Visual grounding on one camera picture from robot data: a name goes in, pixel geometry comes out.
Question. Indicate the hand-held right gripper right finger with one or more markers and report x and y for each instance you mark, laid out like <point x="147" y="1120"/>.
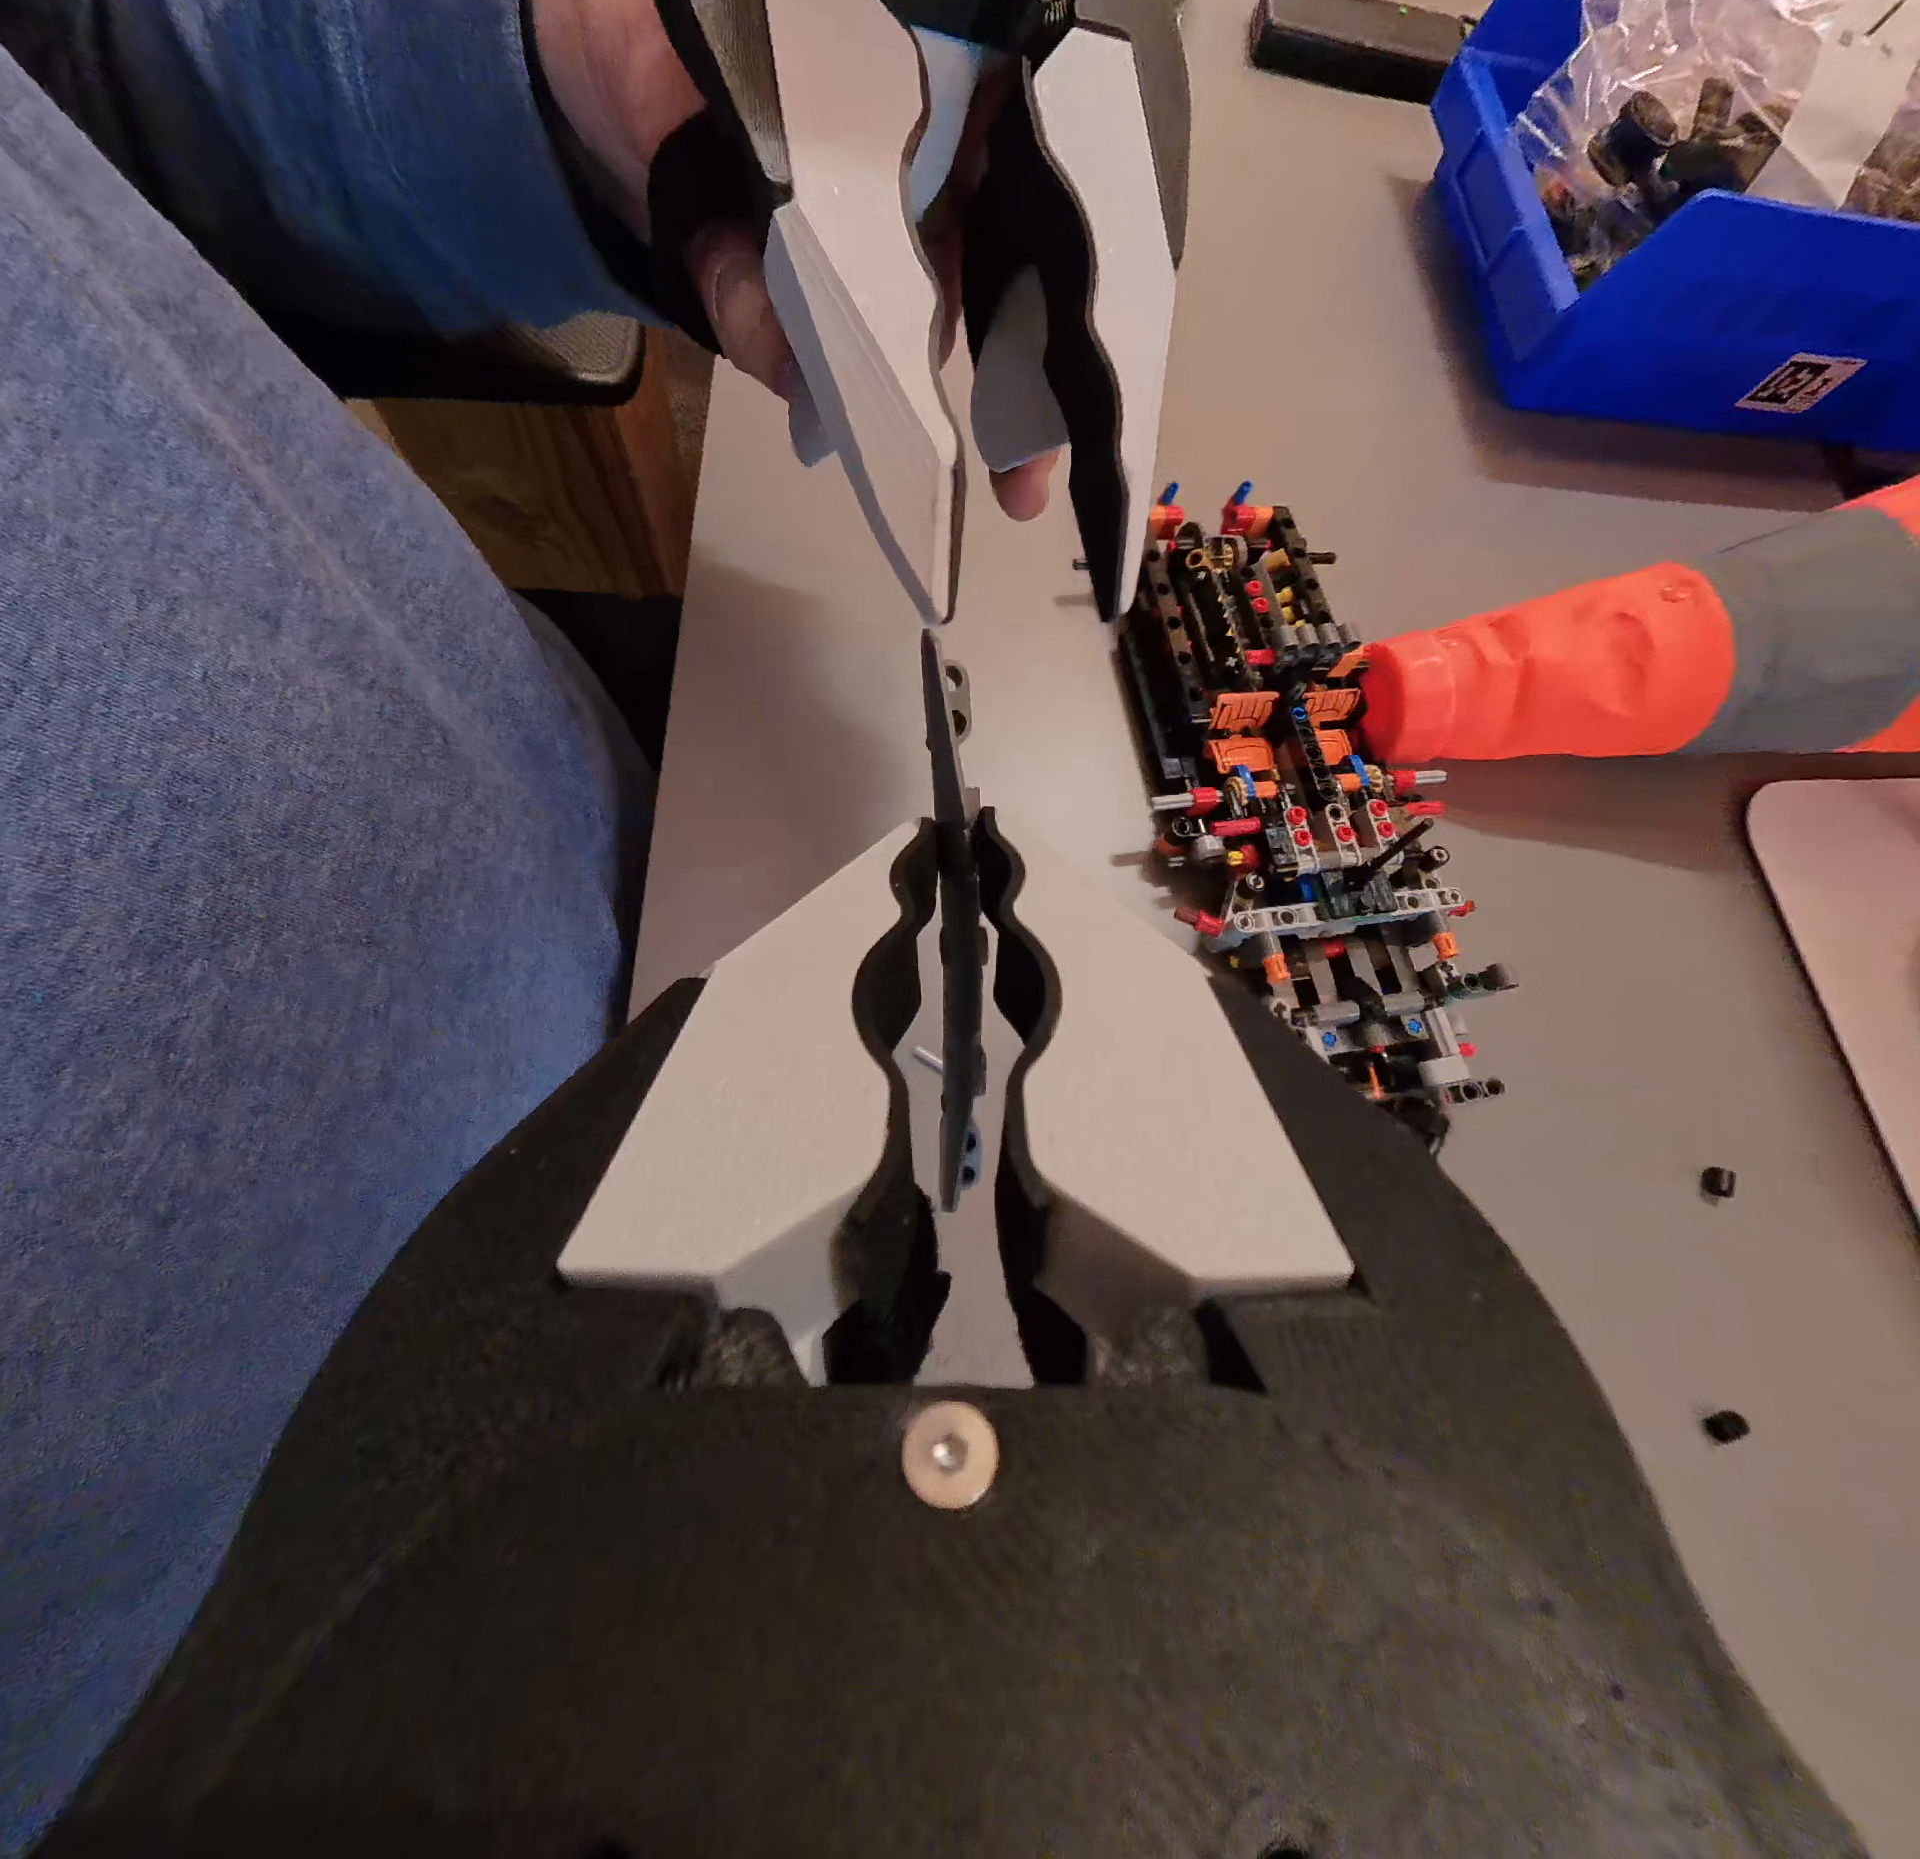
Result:
<point x="1185" y="1124"/>

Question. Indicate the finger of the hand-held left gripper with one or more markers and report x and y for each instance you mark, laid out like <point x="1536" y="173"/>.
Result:
<point x="1125" y="239"/>
<point x="850" y="239"/>

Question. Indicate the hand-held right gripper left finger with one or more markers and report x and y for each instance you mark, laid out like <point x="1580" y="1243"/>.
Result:
<point x="721" y="1124"/>

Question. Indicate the dark grey lego beam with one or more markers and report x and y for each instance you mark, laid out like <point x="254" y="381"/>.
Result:
<point x="955" y="900"/>

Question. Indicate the multicoloured lego technic model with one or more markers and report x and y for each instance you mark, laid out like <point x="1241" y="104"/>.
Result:
<point x="1292" y="778"/>

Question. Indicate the person's left forearm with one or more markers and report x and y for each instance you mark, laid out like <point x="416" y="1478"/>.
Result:
<point x="299" y="119"/>

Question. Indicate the clear bags of lego parts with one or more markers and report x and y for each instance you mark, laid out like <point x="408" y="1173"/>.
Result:
<point x="1681" y="71"/>

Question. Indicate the person's left hand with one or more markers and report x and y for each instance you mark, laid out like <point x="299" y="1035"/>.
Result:
<point x="598" y="71"/>

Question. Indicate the black power adapter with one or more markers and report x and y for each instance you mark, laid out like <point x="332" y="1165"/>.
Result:
<point x="1350" y="30"/>

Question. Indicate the blue storage bin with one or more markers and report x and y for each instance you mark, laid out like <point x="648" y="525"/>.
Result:
<point x="1696" y="314"/>

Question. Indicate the beige stand base plate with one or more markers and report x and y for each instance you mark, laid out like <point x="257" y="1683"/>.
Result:
<point x="1858" y="958"/>

